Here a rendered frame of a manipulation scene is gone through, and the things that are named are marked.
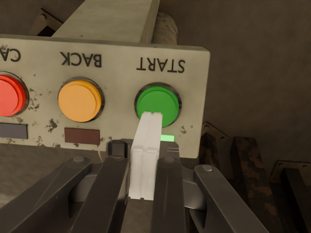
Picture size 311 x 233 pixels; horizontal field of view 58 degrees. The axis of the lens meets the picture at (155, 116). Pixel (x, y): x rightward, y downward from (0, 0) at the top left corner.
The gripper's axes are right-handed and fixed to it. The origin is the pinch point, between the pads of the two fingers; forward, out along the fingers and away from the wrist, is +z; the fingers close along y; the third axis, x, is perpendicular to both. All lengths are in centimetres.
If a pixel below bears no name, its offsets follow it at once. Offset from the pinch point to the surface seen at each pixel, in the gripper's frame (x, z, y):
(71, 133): -3.2, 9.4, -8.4
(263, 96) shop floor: -13, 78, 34
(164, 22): 9, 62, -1
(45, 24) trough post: 6, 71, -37
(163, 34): 6, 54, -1
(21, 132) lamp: -3.5, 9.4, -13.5
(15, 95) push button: 0.7, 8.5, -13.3
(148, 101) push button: 1.0, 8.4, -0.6
